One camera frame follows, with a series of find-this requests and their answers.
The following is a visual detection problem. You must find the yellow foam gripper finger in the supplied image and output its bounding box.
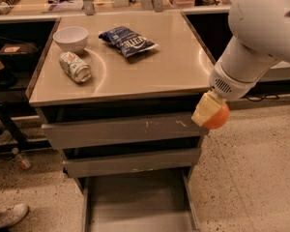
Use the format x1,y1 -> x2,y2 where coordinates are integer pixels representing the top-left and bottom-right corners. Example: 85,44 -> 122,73
191,91 -> 226,127

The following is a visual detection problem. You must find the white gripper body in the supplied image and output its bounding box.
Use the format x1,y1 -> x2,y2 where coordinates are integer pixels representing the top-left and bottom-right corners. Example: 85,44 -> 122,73
209,62 -> 256,101

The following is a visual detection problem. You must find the orange fruit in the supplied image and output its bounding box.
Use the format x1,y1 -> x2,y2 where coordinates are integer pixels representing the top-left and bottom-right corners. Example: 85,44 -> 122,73
203,104 -> 229,130

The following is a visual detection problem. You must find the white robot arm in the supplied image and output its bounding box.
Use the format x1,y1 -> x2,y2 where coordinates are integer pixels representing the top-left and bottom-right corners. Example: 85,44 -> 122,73
191,0 -> 290,130

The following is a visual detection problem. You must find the grey drawer cabinet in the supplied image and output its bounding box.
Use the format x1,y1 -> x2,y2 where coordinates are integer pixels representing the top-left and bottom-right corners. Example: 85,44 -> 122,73
25,11 -> 229,232

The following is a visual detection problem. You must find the open bottom grey drawer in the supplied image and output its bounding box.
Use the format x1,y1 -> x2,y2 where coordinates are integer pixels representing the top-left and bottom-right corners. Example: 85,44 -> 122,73
81,168 -> 201,232

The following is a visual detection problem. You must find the top grey drawer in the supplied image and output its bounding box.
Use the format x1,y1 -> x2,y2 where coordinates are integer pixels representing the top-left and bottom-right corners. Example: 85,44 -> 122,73
42,112 -> 209,150

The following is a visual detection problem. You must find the middle grey drawer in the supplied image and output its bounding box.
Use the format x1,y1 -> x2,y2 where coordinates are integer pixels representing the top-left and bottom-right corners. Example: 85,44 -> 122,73
63,148 -> 201,178

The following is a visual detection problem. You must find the blue chip bag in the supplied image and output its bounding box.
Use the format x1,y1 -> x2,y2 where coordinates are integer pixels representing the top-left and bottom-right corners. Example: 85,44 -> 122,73
99,26 -> 158,58

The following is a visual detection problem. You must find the white bowl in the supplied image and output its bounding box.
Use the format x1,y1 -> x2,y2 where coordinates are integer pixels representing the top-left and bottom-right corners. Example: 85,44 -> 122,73
53,26 -> 89,53

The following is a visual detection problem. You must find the black stand left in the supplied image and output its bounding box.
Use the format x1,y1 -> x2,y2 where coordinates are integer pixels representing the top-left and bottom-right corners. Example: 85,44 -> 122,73
0,94 -> 52,157

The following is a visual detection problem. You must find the plastic bottle on floor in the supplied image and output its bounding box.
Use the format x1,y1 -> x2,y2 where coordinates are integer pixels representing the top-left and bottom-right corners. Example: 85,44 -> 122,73
12,148 -> 32,169

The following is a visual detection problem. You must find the white sneaker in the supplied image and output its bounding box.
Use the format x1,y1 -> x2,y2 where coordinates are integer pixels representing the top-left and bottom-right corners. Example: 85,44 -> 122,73
0,203 -> 29,229

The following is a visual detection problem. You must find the black cable on floor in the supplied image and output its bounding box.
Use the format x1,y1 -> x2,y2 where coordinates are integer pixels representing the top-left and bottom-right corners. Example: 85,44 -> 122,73
241,94 -> 280,102

